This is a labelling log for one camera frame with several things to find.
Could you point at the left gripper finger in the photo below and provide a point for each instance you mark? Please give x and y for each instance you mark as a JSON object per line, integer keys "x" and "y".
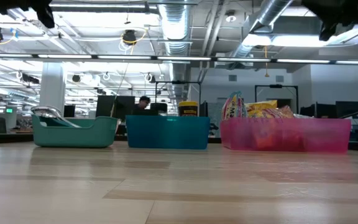
{"x": 45, "y": 14}

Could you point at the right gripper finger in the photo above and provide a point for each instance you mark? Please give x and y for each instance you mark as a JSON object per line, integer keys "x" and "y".
{"x": 326, "y": 32}

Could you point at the orange ramen packet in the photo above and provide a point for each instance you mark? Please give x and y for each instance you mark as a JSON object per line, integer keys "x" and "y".
{"x": 280, "y": 112}

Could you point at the shiny metal spoon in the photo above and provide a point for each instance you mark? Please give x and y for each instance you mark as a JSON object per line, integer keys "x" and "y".
{"x": 47, "y": 111}

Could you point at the yellow ramen packet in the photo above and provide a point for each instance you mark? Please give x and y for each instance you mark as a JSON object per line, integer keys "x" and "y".
{"x": 261, "y": 107}

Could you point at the blue ramen packet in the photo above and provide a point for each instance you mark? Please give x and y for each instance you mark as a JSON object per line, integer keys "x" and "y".
{"x": 233, "y": 107}

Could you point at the teal plastic bin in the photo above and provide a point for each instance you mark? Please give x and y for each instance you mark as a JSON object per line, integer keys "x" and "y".
{"x": 79, "y": 133}

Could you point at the yellow-lid spice jar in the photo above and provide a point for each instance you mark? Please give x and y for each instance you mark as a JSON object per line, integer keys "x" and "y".
{"x": 188, "y": 109}

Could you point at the black metal stand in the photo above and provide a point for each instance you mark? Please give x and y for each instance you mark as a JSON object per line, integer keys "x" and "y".
{"x": 277, "y": 86}
{"x": 179, "y": 82}

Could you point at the white building column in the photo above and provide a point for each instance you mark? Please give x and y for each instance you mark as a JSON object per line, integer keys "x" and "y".
{"x": 52, "y": 88}

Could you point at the black background monitor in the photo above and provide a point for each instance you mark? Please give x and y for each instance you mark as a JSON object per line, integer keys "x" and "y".
{"x": 115, "y": 105}
{"x": 348, "y": 109}

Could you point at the green exit sign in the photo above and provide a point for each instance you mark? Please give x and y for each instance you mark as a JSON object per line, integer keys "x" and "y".
{"x": 9, "y": 110}

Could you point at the red plastic tray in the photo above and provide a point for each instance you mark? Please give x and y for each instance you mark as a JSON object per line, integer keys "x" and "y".
{"x": 286, "y": 135}

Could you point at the person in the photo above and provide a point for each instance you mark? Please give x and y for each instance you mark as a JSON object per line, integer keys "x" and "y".
{"x": 141, "y": 104}

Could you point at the long ceiling light strip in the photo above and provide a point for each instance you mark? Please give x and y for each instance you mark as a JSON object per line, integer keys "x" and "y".
{"x": 182, "y": 58}

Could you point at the black-lid spice jar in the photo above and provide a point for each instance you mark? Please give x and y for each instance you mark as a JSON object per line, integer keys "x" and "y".
{"x": 158, "y": 108}

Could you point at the dark blue plastic tray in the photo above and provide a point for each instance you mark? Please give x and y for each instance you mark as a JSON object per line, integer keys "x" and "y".
{"x": 168, "y": 132}

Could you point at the smooth silver ceiling duct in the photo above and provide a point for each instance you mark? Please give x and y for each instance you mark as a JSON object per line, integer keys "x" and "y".
{"x": 259, "y": 21}

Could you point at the ribbed silver ceiling duct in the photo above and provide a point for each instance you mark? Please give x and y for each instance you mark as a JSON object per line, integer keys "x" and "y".
{"x": 176, "y": 25}

